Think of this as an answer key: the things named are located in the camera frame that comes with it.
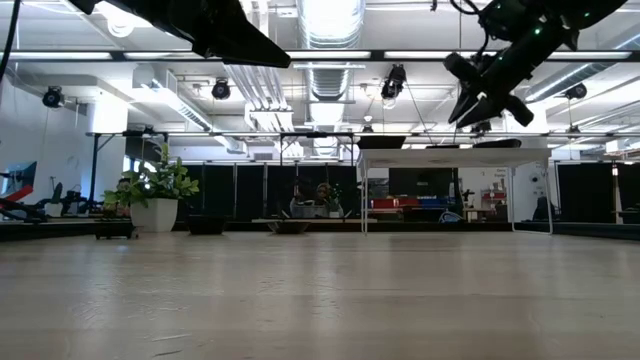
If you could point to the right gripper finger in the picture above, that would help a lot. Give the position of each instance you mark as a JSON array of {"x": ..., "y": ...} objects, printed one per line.
[
  {"x": 480, "y": 112},
  {"x": 465, "y": 105}
]

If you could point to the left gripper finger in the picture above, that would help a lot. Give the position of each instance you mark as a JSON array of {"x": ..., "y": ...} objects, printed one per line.
[
  {"x": 235, "y": 25},
  {"x": 235, "y": 52}
]

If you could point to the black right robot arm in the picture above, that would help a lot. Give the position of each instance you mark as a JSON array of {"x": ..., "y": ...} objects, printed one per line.
[{"x": 515, "y": 22}]

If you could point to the black background robot arm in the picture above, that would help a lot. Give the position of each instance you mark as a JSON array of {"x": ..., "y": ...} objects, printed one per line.
[{"x": 75, "y": 196}]

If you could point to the black ceiling spotlight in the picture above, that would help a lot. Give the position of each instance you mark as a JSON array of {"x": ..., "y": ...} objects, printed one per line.
[
  {"x": 221, "y": 90},
  {"x": 482, "y": 128},
  {"x": 395, "y": 80},
  {"x": 52, "y": 97},
  {"x": 576, "y": 91}
]

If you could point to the blue storage bin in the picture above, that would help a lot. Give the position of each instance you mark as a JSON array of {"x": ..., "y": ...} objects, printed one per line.
[{"x": 435, "y": 202}]

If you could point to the red storage bin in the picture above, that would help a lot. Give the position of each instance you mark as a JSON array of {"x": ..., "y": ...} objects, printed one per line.
[{"x": 395, "y": 203}]

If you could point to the black partition screen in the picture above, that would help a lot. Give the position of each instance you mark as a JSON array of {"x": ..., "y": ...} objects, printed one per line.
[
  {"x": 220, "y": 192},
  {"x": 582, "y": 192}
]

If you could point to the person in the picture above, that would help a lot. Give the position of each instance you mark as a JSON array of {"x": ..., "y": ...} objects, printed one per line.
[{"x": 324, "y": 192}]

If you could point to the green plant in white pot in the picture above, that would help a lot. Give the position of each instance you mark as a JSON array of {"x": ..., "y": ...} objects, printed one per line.
[{"x": 155, "y": 215}]

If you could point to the black round bowl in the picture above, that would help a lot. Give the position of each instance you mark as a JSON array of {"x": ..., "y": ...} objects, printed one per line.
[{"x": 289, "y": 228}]

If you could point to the background monitor screen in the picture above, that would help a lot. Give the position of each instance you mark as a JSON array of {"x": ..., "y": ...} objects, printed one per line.
[{"x": 22, "y": 175}]

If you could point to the silver ventilation duct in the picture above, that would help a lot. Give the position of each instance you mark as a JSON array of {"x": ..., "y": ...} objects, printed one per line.
[{"x": 327, "y": 82}]

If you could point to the frame beam with light strips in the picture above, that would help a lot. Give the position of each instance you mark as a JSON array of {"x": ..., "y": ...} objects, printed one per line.
[{"x": 377, "y": 55}]

